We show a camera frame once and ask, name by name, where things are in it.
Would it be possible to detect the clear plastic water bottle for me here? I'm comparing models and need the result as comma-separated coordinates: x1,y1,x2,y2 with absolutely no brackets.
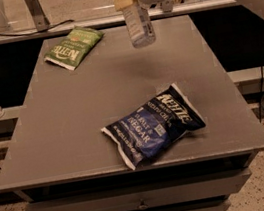
123,3,156,49

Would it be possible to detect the green Kettle chips bag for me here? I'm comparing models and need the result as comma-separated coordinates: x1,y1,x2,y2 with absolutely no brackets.
44,26,104,71

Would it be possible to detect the blue Kettle chips bag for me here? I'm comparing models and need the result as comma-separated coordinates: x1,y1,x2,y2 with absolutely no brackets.
101,84,206,170

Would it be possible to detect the grey drawer cabinet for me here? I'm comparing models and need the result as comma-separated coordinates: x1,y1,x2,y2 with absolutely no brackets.
27,161,252,211

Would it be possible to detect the metal frame post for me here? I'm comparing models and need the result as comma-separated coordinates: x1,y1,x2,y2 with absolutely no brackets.
160,0,174,13

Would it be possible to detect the metal frame leg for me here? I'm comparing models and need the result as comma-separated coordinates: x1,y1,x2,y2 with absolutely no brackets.
24,0,50,32

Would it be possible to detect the black cable on ledge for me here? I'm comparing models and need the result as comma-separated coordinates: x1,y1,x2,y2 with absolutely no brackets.
0,16,76,41

